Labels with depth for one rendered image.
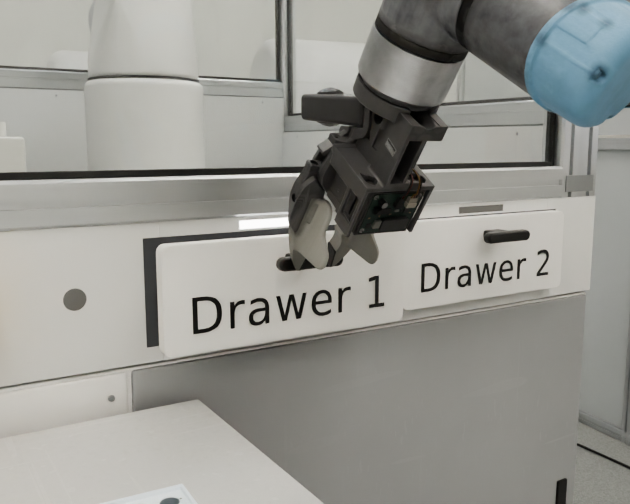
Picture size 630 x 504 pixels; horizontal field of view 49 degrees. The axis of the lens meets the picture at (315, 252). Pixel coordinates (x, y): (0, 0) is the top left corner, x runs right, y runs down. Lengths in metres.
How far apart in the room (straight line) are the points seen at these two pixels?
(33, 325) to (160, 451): 0.17
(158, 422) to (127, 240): 0.18
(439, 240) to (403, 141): 0.36
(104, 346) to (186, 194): 0.17
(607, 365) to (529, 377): 1.62
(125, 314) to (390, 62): 0.37
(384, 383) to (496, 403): 0.21
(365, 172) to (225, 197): 0.22
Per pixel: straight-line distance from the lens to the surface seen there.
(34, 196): 0.69
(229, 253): 0.70
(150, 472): 0.61
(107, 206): 0.70
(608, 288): 2.65
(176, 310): 0.69
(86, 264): 0.71
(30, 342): 0.71
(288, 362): 0.82
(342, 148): 0.59
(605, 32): 0.46
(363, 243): 0.67
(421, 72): 0.54
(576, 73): 0.45
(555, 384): 1.14
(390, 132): 0.56
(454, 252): 0.91
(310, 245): 0.64
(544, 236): 1.03
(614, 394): 2.71
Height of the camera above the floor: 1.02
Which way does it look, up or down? 9 degrees down
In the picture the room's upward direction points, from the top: straight up
